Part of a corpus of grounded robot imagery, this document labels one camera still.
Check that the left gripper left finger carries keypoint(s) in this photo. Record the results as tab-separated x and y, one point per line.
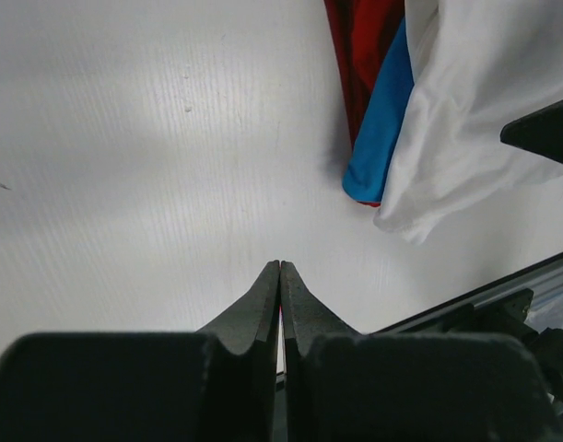
241	365

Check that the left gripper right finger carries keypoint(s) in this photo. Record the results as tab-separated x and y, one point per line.
327	377

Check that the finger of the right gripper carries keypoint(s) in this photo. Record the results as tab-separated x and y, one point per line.
540	132

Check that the white t shirt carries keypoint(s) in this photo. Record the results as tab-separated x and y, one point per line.
477	65

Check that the blue t shirt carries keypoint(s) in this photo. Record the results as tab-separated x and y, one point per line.
366	173

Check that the red t shirt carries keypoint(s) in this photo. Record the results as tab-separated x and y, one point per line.
362	32

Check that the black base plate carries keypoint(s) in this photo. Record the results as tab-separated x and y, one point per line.
471	369

